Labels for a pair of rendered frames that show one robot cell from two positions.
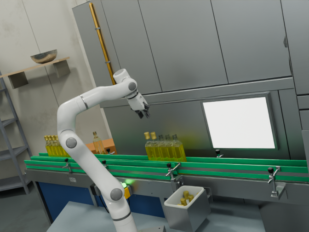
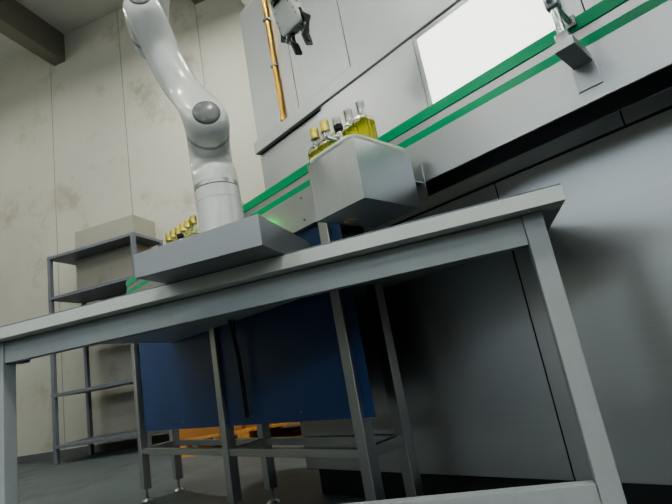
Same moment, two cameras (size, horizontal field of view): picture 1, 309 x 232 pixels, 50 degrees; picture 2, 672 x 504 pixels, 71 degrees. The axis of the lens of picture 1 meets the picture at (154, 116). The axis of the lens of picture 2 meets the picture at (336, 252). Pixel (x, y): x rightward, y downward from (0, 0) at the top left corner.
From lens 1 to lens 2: 162 cm
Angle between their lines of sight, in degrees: 27
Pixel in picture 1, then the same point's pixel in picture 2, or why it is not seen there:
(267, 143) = not seen: hidden behind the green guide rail
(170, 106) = (361, 81)
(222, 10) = not seen: outside the picture
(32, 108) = not seen: hidden behind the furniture
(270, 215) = (573, 243)
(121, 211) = (213, 165)
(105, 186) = (188, 98)
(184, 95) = (385, 47)
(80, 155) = (153, 35)
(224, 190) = (451, 154)
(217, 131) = (444, 82)
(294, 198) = (622, 70)
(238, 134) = (485, 64)
